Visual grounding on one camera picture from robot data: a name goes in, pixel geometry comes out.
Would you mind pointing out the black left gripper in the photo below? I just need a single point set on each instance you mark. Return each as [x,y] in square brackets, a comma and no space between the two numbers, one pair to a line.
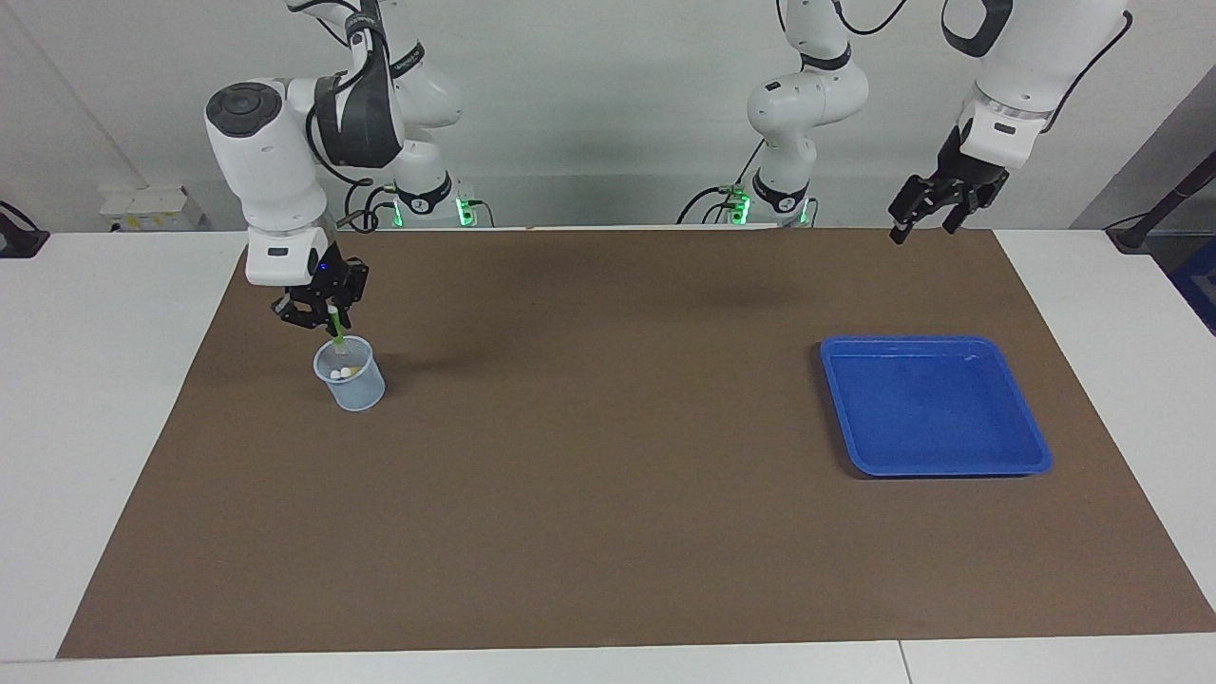
[969,176]

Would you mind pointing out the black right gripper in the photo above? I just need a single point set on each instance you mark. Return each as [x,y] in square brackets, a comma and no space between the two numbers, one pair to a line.
[328,280]

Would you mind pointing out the green pen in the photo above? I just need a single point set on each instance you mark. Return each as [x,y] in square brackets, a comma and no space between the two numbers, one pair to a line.
[339,334]

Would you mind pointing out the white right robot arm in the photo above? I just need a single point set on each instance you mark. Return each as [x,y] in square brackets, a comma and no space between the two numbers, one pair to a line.
[275,152]

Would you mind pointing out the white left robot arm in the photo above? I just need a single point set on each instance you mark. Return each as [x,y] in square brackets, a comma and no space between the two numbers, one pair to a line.
[807,95]

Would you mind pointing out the pale blue mesh cup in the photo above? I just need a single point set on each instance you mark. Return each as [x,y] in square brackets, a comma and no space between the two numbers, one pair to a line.
[356,394]

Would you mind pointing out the black stand pole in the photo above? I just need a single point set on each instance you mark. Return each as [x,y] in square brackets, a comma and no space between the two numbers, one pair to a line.
[1130,236]

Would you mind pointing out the white power strip box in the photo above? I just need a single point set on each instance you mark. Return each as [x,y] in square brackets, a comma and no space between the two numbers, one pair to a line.
[142,207]

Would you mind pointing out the blue plastic tray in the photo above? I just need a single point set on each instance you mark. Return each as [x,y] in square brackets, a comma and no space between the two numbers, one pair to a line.
[988,446]

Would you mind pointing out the blue crate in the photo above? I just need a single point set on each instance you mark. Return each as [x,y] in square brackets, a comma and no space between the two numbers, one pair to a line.
[1199,280]

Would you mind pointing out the black table clamp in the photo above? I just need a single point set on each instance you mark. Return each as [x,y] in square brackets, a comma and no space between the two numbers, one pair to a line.
[19,242]

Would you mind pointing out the brown table mat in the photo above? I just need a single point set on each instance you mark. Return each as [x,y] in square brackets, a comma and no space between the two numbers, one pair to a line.
[608,475]

